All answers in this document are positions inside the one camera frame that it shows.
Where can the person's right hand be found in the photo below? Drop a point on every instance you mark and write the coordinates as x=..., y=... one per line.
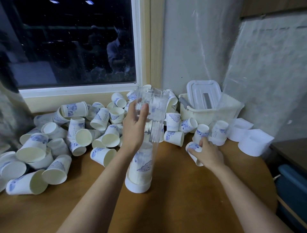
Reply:
x=210, y=156

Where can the person's left hand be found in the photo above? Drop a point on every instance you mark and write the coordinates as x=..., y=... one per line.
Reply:
x=133, y=132

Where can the single blue-printed paper cup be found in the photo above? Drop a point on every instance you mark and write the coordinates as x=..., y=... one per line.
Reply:
x=193, y=146

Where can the clear cup dispenser tube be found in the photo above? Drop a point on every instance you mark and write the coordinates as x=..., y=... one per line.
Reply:
x=156, y=105

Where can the pile of paper cups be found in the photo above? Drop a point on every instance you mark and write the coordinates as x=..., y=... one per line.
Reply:
x=57, y=139

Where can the person's left forearm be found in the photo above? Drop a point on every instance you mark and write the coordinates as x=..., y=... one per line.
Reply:
x=96, y=197

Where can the person's right forearm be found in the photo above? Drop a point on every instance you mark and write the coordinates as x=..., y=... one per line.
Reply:
x=249, y=201

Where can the translucent plastic box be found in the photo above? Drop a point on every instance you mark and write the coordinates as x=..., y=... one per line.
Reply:
x=220, y=113

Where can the white plastic lid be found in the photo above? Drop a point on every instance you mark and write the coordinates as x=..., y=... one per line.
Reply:
x=204, y=93

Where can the dark wooden side counter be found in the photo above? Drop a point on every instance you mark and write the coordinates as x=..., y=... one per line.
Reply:
x=292, y=153

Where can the blue bin with tan rim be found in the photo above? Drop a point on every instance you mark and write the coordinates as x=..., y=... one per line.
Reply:
x=293, y=192

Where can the clear plastic bag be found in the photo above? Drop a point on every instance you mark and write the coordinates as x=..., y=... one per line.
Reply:
x=268, y=72

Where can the white framed window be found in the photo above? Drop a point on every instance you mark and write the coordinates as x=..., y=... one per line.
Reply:
x=76, y=43

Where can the stainless steel water dispenser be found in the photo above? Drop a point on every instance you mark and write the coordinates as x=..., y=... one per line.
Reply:
x=14, y=105

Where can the brown wooden wall cabinet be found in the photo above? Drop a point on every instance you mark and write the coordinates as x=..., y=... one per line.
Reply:
x=273, y=7

